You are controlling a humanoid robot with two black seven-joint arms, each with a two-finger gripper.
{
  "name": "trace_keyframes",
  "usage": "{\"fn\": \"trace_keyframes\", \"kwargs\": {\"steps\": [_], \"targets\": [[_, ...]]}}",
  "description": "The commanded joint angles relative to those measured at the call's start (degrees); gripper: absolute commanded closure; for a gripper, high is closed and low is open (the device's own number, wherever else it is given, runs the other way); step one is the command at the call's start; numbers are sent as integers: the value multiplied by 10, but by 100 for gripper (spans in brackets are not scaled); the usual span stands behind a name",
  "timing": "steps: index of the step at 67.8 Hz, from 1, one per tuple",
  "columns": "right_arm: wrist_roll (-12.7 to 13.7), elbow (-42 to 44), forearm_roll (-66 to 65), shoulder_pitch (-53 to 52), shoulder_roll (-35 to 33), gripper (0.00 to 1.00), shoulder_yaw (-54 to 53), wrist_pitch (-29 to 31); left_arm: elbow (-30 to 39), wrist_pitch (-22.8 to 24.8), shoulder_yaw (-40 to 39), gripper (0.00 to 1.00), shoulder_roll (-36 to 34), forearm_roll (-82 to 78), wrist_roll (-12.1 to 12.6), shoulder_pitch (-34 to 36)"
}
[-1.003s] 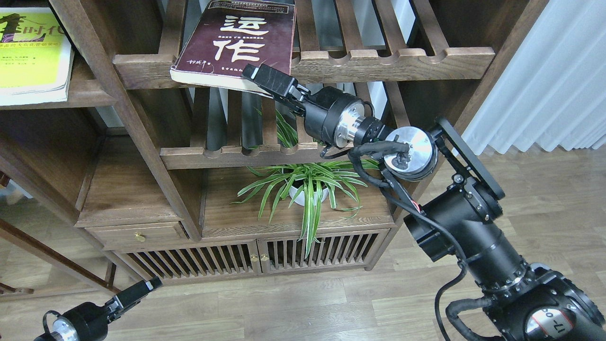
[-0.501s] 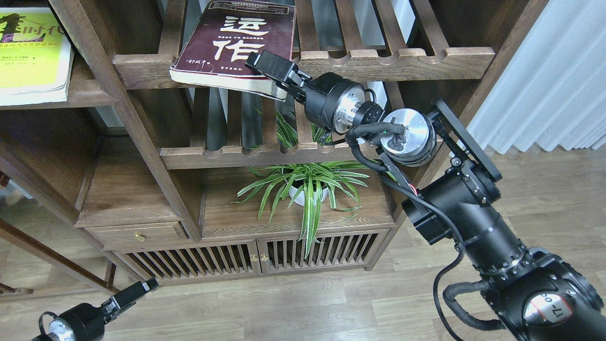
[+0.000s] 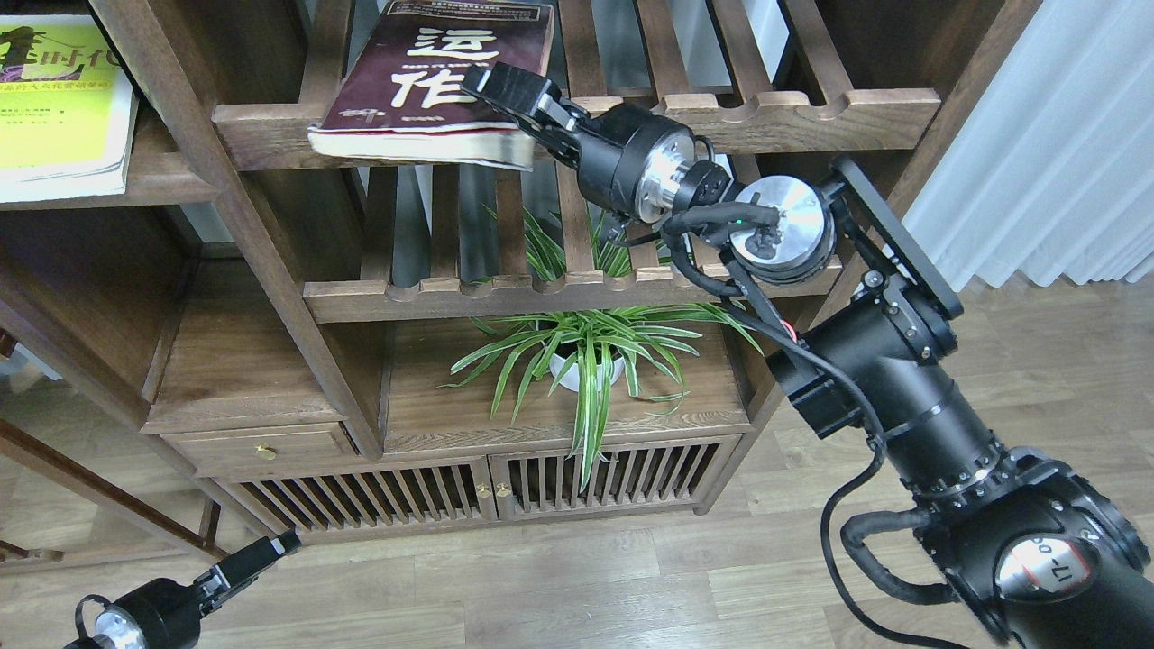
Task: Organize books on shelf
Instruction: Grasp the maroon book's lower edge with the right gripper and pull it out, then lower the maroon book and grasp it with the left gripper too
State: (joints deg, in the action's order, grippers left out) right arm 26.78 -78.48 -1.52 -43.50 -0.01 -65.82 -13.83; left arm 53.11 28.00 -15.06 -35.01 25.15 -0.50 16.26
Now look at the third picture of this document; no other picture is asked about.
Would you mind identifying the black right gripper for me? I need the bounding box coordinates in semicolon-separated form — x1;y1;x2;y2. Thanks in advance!
460;62;695;224

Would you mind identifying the dark wooden bookshelf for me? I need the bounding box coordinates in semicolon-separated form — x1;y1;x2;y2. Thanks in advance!
3;1;1039;540

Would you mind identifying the white pleated curtain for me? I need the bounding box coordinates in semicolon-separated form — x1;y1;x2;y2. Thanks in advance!
905;1;1153;290

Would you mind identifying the brass drawer knob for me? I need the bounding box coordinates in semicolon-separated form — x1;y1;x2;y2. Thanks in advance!
254;443;278;462

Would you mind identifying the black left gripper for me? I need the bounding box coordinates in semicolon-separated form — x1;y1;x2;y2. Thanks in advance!
91;530;301;648

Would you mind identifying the green spider plant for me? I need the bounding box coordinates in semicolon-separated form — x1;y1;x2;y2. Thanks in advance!
440;197;770;494

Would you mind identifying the dark wooden side frame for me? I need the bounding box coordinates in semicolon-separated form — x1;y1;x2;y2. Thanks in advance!
3;335;252;572

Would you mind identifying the dark maroon book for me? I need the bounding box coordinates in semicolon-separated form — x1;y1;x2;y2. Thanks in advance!
307;1;554;171

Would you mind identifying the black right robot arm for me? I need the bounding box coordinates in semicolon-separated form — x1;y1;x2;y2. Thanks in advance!
460;62;1153;648

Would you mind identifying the yellow green book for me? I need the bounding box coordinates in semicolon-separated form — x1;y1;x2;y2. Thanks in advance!
1;14;138;203

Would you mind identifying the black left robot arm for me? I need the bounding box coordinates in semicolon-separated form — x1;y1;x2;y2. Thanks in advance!
68;530;302;648

